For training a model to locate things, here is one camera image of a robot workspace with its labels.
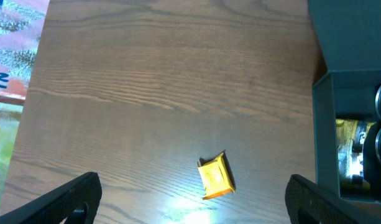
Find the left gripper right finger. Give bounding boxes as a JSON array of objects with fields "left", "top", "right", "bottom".
[{"left": 285, "top": 174, "right": 381, "bottom": 224}]

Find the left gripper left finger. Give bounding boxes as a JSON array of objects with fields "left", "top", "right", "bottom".
[{"left": 0, "top": 172, "right": 102, "bottom": 224}]

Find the green white snack packet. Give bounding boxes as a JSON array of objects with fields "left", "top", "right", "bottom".
[{"left": 336, "top": 119, "right": 375, "bottom": 192}]

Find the small yellow snack packet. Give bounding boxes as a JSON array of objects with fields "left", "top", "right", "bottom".
[{"left": 197, "top": 152, "right": 235, "bottom": 200}]

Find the dark green box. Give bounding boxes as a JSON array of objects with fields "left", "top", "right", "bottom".
[{"left": 308, "top": 0, "right": 381, "bottom": 203}]

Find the colourful patterned floor mat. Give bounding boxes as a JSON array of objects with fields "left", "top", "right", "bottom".
[{"left": 0, "top": 0, "right": 50, "bottom": 204}]

